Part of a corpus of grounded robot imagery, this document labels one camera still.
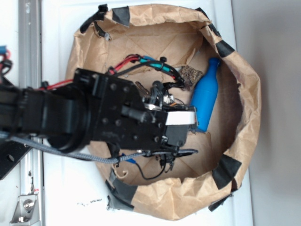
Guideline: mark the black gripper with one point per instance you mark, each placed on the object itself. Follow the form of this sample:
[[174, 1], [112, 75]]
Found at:
[[122, 117]]

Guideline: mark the silver key bunch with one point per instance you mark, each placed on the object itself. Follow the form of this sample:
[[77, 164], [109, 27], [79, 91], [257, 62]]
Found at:
[[143, 91]]

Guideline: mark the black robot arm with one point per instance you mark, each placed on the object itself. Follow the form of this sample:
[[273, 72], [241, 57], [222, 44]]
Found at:
[[63, 115]]

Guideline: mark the brown rough rock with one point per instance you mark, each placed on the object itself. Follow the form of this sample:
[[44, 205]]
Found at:
[[191, 76]]

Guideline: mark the blue plastic bottle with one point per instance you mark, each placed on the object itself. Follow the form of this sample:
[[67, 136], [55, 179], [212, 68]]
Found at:
[[205, 95]]

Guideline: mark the brown paper bag bin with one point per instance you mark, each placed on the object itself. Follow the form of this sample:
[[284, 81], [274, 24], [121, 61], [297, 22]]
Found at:
[[185, 37]]

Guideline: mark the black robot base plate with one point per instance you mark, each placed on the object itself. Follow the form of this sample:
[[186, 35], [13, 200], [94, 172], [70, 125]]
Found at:
[[9, 157]]

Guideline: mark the metal corner bracket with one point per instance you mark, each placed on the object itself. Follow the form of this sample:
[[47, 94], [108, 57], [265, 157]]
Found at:
[[26, 211]]

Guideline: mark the aluminium rail frame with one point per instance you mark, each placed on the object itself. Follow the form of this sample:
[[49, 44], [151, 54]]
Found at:
[[31, 166]]

